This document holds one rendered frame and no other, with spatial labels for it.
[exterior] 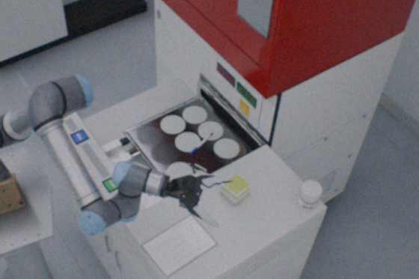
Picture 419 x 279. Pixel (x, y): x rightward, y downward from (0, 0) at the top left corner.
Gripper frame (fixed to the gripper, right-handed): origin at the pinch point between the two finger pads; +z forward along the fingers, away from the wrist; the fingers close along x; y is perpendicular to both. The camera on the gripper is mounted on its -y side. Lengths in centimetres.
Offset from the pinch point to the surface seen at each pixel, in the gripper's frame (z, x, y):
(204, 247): -3.0, 11.0, 20.2
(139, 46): -92, -141, 179
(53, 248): -81, 17, 127
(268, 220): 14.9, -4.8, 24.2
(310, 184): 25.3, -19.3, 17.9
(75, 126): -64, -22, 37
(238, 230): 6.0, 1.6, 22.8
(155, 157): -31, -20, 40
